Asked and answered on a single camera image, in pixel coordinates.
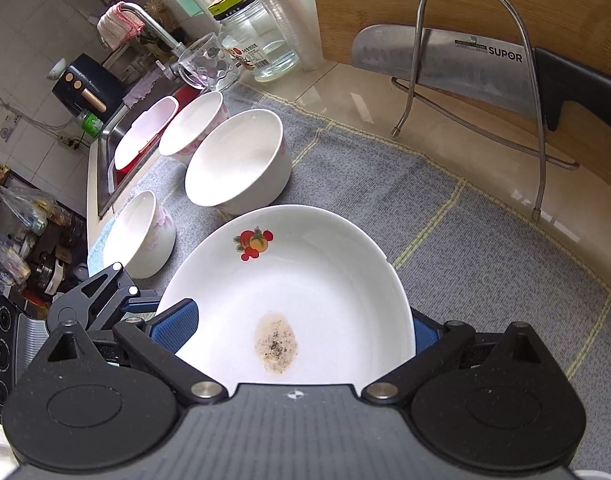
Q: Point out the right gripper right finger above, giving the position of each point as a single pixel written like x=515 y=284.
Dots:
x=439 y=349

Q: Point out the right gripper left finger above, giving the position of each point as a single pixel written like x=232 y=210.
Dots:
x=151 y=348

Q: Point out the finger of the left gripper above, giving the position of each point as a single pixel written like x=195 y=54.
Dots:
x=101 y=301

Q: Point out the white bowl pink pattern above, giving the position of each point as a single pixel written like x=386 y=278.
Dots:
x=142 y=237

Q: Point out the white plate with fruit print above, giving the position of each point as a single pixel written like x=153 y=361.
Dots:
x=293 y=295

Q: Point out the large white bowl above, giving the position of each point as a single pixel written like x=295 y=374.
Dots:
x=243 y=164

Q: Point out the grey checked table mat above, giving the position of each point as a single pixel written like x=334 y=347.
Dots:
x=460 y=254

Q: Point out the steel sink basin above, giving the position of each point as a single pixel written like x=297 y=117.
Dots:
x=110 y=183

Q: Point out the white bowl in sink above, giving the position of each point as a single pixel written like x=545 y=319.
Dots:
x=144 y=131

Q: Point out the white bowl near sink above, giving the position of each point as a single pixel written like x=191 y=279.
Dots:
x=192 y=125

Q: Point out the black air fryer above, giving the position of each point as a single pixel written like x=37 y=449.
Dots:
x=85 y=86

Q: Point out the clear glass cup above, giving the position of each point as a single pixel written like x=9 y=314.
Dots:
x=207 y=66

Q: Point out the steel sink faucet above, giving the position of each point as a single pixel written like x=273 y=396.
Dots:
x=171 y=70

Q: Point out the pink cloth on faucet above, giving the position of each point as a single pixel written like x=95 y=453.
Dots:
x=118 y=25

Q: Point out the glass jar green lid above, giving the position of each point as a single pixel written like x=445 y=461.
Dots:
x=249 y=33

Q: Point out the bamboo cutting board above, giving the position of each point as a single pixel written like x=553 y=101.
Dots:
x=576 y=29

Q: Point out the steel wire rack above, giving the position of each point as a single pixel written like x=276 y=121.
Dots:
x=479 y=68

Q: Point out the steel kitchen knife black handle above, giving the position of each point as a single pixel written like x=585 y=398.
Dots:
x=560 y=79

